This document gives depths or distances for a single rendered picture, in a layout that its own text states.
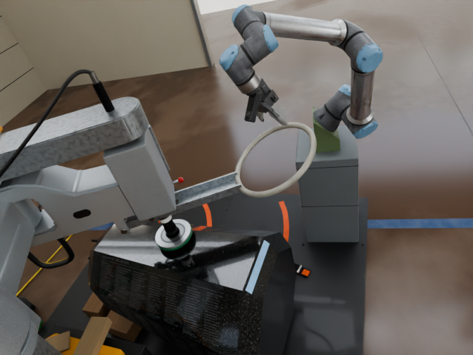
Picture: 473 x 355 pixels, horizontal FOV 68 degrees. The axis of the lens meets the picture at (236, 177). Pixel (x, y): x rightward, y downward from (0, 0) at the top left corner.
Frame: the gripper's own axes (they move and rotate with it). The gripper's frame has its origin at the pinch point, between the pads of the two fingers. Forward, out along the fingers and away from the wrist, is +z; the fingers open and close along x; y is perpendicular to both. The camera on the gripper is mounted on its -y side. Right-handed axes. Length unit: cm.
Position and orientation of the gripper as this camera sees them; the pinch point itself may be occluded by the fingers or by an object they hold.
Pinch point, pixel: (274, 125)
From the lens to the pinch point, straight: 150.6
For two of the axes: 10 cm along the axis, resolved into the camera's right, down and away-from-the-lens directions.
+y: 5.9, -7.8, 2.0
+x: -5.7, -2.3, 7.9
